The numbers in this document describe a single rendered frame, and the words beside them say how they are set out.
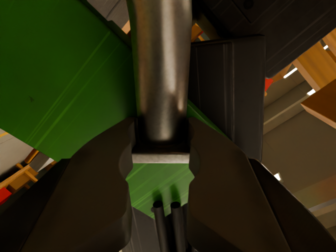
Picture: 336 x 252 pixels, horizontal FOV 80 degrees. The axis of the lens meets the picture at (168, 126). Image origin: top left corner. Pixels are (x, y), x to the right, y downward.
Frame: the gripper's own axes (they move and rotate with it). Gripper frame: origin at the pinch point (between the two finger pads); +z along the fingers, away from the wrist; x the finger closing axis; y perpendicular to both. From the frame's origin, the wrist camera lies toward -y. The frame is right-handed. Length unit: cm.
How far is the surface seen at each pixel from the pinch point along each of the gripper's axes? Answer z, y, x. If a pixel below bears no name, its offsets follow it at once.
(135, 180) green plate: 2.5, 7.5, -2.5
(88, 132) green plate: 2.5, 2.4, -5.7
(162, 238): 0.7, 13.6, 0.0
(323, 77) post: 66, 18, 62
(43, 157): 14.5, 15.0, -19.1
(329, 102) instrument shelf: 38, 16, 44
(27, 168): 354, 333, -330
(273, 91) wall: 770, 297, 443
